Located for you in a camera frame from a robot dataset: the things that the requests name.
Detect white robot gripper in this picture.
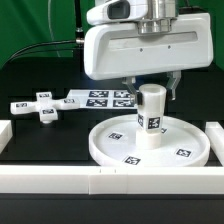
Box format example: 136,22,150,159
84,13,213,102

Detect white round table top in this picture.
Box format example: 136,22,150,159
89,114,210,167

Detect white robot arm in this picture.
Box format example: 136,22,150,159
84,0,213,104

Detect white marker sheet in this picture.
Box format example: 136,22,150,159
68,90,137,109

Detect white right fence block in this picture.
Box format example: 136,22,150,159
205,122,224,167

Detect white fence block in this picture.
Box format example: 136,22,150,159
205,122,224,167
0,120,13,154

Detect black vertical pole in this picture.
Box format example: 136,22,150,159
74,0,84,61

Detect white cross-shaped table base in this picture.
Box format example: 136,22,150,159
10,92,80,124

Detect white left fence block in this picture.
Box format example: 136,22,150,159
0,120,13,154

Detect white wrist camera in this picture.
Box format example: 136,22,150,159
86,0,148,25

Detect black cable upper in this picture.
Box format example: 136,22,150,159
6,39,90,64

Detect black cable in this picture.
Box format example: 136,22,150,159
6,39,90,64
13,47,88,59

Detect white front fence rail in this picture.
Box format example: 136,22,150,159
0,165,224,195

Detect black cable lower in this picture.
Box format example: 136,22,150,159
13,47,88,59

